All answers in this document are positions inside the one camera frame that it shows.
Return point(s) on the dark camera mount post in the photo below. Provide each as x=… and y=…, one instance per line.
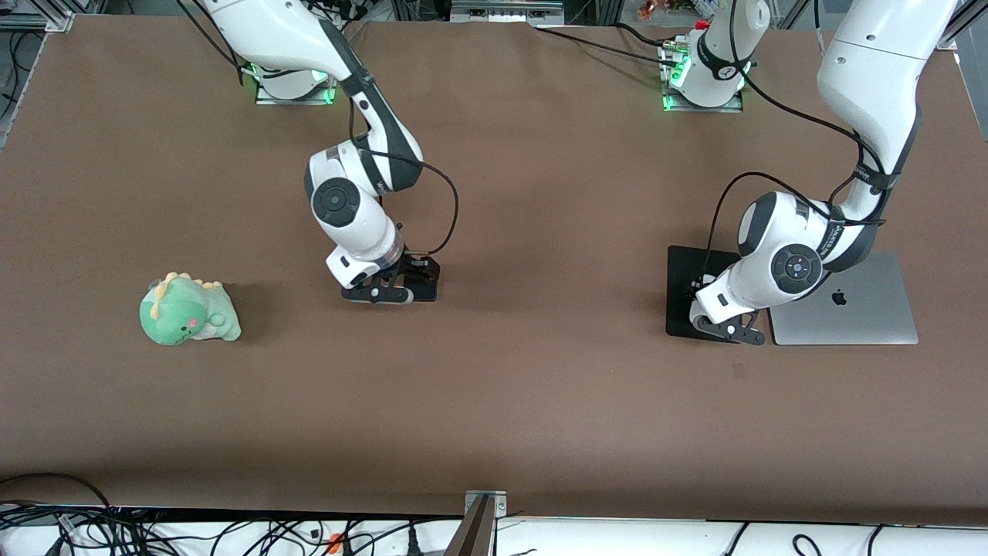
x=471, y=537

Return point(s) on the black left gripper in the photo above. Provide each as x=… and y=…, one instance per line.
x=704, y=282

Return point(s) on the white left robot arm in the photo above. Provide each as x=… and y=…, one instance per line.
x=864, y=77

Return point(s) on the black mouse pad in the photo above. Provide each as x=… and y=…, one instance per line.
x=679, y=309

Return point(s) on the metal table edge bracket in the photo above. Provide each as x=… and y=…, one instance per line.
x=498, y=502

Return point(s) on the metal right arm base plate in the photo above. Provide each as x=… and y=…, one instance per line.
x=295, y=100

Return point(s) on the green dinosaur plush toy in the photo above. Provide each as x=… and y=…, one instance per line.
x=185, y=309

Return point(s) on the silver metal equipment box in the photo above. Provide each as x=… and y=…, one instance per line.
x=505, y=10

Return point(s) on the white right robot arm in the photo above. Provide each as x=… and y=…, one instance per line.
x=347, y=216

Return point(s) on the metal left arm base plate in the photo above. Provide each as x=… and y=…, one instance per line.
x=702, y=108

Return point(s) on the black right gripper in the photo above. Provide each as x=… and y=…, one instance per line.
x=417, y=269

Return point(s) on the silver closed laptop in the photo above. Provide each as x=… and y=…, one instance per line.
x=872, y=316

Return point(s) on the aluminium frame profile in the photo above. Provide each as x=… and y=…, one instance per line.
x=46, y=19
x=951, y=37

